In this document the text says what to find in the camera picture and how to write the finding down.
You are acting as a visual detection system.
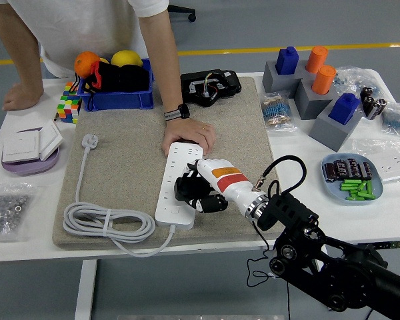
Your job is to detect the person's right hand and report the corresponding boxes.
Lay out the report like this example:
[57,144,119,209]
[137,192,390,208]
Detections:
[2,82,44,111]

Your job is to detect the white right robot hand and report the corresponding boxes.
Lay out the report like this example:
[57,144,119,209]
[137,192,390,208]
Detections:
[174,157,267,216]

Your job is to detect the person's left hand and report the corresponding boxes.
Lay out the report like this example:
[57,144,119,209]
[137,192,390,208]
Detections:
[161,117,217,158]

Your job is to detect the black plug with cord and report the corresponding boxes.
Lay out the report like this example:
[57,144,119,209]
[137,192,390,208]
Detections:
[174,175,278,288]

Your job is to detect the white power strip with cord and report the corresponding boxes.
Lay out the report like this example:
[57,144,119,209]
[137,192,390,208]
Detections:
[62,133,205,259]

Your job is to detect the black wrist watch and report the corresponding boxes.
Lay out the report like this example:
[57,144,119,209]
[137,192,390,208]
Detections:
[163,103,191,123]

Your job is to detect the colourful puzzle cube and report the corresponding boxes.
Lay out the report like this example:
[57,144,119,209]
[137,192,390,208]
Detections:
[56,81,83,125]

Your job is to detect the black open electronic housing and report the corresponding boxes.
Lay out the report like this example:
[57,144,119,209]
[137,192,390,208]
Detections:
[179,69,243,108]

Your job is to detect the grey-brown mat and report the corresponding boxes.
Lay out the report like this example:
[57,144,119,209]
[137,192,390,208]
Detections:
[52,76,290,251]

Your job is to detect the orange fruit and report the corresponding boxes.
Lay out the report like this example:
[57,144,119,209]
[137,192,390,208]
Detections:
[73,51,101,79]

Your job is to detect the purple tray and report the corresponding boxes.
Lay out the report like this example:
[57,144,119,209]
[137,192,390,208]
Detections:
[1,126,61,177]

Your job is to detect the blue plastic bin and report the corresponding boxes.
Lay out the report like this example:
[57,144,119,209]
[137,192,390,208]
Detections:
[77,58,155,112]

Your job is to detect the black pouch with red trim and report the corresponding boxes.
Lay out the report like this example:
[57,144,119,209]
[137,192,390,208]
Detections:
[69,61,151,113]

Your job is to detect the bag of taped resistors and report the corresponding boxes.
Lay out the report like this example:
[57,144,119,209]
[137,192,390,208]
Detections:
[260,91,299,133]

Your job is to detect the grey socket block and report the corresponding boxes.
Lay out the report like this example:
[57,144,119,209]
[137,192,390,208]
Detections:
[293,78,339,120]
[262,61,307,93]
[308,99,364,153]

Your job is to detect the large yellow lemon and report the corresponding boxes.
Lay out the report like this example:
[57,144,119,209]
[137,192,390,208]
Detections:
[110,49,143,67]

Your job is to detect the light blue plate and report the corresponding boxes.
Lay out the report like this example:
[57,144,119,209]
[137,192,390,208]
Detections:
[321,152,385,205]

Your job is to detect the bag of metal nuts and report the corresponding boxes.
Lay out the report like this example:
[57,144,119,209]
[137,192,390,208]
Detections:
[0,181,39,243]

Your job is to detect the blue square peg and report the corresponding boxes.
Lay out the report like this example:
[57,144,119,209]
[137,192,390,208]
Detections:
[328,92,361,126]
[275,45,300,75]

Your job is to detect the black office chair base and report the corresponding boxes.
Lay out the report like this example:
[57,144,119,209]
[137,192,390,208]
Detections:
[169,5,197,23]

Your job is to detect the orange cylinder peg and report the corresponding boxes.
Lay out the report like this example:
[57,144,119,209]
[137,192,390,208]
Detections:
[305,45,329,74]
[311,65,337,95]

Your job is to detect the bag of blue resistors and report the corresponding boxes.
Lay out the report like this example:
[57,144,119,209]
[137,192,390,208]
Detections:
[333,65,383,97]
[381,101,400,137]

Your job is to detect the bag of black capacitors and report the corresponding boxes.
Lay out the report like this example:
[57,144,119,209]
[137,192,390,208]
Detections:
[359,85,387,121]

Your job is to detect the black table control panel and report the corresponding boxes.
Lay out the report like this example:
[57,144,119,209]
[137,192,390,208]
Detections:
[363,239,400,249]

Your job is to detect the white table leg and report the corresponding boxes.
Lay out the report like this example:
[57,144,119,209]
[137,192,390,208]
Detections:
[75,259,98,320]

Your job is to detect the flat white switch panel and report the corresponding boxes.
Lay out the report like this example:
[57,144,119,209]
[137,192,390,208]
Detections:
[2,130,41,164]

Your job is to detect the tilted white switch panel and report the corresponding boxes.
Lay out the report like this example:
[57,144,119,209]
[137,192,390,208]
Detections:
[38,119,64,163]

